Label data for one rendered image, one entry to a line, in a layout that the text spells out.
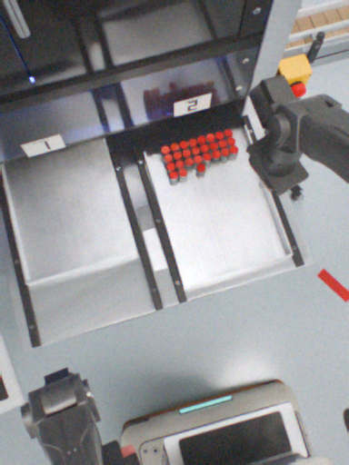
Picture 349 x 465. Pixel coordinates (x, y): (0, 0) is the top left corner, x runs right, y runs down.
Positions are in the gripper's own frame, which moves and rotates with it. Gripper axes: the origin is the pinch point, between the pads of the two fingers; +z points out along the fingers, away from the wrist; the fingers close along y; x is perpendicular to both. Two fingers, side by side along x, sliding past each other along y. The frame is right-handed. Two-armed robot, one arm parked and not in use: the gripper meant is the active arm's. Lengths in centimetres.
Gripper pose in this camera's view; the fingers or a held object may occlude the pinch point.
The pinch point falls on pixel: (267, 179)
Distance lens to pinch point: 93.7
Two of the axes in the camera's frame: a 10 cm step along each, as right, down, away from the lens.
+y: -5.3, -8.3, 1.9
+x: -8.5, 5.2, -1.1
